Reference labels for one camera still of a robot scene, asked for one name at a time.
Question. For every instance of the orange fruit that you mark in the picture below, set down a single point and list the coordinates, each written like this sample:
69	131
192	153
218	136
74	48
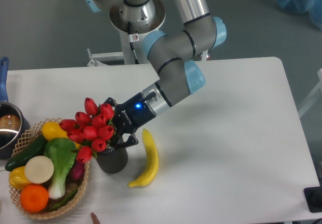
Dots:
34	198

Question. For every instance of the green chili pepper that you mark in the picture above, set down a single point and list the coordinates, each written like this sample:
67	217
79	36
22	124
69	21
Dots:
63	202

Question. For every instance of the purple red onion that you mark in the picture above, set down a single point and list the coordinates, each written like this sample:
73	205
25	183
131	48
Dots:
77	171

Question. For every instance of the dark green cucumber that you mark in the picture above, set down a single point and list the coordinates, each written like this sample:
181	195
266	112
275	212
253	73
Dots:
36	148

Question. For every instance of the yellow squash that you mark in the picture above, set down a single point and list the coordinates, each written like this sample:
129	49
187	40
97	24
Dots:
51	130

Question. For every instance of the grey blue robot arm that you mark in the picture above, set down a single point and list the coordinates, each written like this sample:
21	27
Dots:
172	57

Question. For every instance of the yellow plastic banana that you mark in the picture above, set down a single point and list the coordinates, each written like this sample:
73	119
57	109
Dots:
152	162

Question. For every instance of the dark blue saucepan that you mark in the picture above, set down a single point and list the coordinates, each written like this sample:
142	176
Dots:
13	123

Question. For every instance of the white round radish slice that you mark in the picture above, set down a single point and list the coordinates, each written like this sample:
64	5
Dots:
39	169

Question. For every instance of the green bok choy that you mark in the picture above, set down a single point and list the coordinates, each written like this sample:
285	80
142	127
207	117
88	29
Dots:
61	152

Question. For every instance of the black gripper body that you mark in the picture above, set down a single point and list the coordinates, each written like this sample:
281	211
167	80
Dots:
131	115

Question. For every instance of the white metal frame right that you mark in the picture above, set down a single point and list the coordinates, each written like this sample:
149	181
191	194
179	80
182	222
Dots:
311	97

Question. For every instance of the dark grey ribbed vase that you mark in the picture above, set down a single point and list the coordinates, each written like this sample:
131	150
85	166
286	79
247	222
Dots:
112	160

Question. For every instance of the person fingertip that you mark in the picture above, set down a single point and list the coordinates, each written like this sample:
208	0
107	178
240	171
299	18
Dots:
94	218

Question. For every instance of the black device at table edge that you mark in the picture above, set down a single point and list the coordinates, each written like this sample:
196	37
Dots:
313	198

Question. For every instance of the woven wicker basket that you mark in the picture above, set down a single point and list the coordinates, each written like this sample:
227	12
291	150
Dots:
27	138

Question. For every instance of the yellow bell pepper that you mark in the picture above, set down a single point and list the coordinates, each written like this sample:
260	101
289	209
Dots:
18	179

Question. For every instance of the red tulip bouquet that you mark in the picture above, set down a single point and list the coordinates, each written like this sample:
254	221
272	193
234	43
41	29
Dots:
91	129

